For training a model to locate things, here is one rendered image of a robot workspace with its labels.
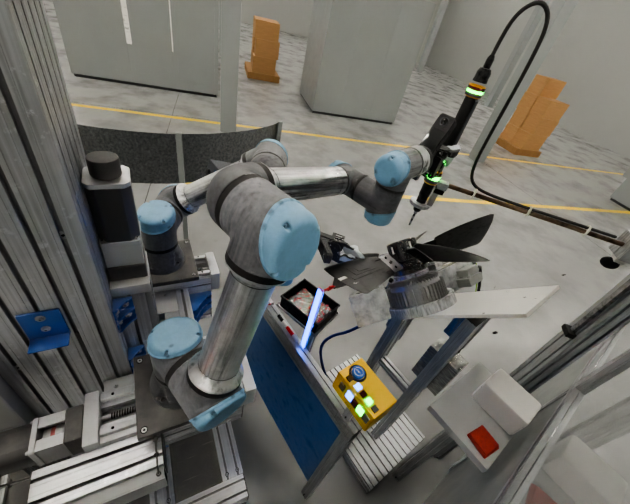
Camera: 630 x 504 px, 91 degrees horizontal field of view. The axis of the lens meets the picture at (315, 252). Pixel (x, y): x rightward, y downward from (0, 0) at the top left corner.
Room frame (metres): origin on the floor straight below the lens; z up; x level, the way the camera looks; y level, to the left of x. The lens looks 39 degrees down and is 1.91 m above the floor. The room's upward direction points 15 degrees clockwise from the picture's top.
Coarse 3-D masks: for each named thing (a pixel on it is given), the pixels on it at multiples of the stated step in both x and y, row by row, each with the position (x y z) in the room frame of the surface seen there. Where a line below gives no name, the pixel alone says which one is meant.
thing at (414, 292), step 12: (420, 276) 0.97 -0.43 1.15; (432, 276) 0.93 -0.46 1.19; (396, 288) 0.91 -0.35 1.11; (408, 288) 0.89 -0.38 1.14; (420, 288) 0.87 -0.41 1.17; (432, 288) 0.89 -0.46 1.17; (444, 288) 0.92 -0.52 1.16; (396, 300) 0.88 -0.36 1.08; (408, 300) 0.86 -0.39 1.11; (420, 300) 0.85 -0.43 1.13; (432, 300) 0.86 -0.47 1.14
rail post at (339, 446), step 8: (336, 440) 0.47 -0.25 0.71; (344, 440) 0.45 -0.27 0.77; (352, 440) 0.47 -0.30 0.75; (336, 448) 0.46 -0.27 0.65; (344, 448) 0.45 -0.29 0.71; (328, 456) 0.46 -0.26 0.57; (336, 456) 0.44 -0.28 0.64; (320, 464) 0.47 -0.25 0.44; (328, 464) 0.45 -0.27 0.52; (320, 472) 0.46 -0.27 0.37; (312, 480) 0.46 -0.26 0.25; (320, 480) 0.45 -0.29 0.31; (304, 488) 0.47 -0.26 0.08; (312, 488) 0.45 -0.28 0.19; (304, 496) 0.45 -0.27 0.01
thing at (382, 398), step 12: (360, 360) 0.57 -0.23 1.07; (348, 372) 0.52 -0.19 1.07; (372, 372) 0.54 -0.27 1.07; (336, 384) 0.51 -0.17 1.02; (348, 384) 0.48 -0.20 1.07; (360, 384) 0.49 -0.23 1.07; (372, 384) 0.50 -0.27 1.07; (360, 396) 0.46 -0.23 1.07; (372, 396) 0.47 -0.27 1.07; (384, 396) 0.48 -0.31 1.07; (348, 408) 0.46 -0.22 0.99; (384, 408) 0.44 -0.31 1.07; (360, 420) 0.42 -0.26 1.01; (372, 420) 0.41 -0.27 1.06
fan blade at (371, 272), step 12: (336, 264) 0.90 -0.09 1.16; (348, 264) 0.89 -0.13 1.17; (360, 264) 0.90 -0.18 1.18; (372, 264) 0.91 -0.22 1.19; (384, 264) 0.93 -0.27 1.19; (336, 276) 0.80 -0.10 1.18; (348, 276) 0.81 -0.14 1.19; (360, 276) 0.82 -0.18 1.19; (372, 276) 0.84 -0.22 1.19; (384, 276) 0.86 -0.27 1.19; (360, 288) 0.75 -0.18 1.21; (372, 288) 0.76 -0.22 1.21
